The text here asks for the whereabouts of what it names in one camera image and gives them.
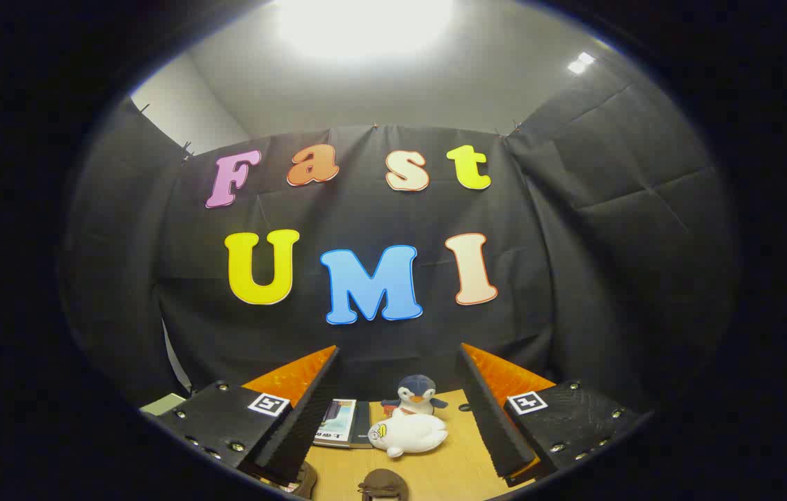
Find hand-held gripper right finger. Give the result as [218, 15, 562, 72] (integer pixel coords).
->
[456, 342, 648, 487]

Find penguin plush toy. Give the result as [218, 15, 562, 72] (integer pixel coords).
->
[381, 374, 448, 418]

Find large ceiling light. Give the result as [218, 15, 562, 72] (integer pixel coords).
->
[275, 0, 456, 60]

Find brown fuzzy shoe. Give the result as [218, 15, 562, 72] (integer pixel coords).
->
[357, 468, 410, 501]
[294, 459, 319, 500]

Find white seal plush toy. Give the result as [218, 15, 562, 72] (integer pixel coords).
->
[367, 412, 448, 459]

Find black book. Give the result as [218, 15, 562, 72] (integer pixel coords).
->
[351, 401, 373, 450]

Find green fabric storage box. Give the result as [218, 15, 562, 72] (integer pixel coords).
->
[141, 393, 189, 417]

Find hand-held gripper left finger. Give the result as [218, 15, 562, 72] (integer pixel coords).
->
[155, 345, 341, 484]

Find book with light-blue cover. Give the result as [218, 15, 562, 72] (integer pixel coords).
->
[315, 399, 358, 448]

